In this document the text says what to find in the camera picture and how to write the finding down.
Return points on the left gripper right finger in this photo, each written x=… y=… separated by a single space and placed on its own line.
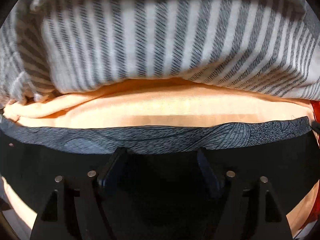
x=248 y=207

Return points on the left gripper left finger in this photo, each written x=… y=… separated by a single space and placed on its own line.
x=74 y=209

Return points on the black pants with patterned waistband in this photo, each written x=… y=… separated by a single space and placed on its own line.
x=158 y=190

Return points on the red cloth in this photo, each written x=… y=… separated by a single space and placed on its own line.
x=314 y=214

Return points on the peach bed sheet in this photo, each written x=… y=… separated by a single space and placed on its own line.
x=139 y=103

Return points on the grey striped blanket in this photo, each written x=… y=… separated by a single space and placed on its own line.
x=68 y=46

